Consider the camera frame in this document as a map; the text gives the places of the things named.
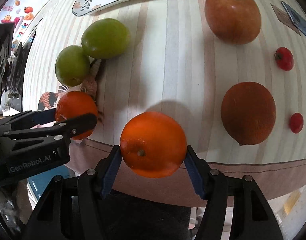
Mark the small orange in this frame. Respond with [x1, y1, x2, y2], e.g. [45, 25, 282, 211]
[55, 90, 99, 140]
[120, 112, 187, 178]

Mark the green apple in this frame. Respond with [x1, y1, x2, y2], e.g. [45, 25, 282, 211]
[55, 45, 90, 87]
[81, 18, 131, 59]

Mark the dark orange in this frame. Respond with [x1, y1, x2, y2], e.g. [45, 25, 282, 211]
[221, 82, 276, 145]

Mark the red cherry tomato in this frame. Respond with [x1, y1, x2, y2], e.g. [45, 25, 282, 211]
[289, 113, 304, 134]
[274, 47, 294, 71]

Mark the brown apple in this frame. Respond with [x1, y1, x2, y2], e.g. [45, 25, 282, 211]
[205, 0, 261, 45]

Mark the black gas stove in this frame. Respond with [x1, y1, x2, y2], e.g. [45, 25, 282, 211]
[1, 30, 36, 113]

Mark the brown card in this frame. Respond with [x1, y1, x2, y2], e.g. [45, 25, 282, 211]
[271, 4, 301, 35]

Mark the blue smartphone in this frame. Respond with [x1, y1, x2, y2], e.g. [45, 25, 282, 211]
[281, 1, 306, 36]

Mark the colourful wall sticker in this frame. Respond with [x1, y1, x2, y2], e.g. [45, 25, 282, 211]
[1, 0, 35, 50]

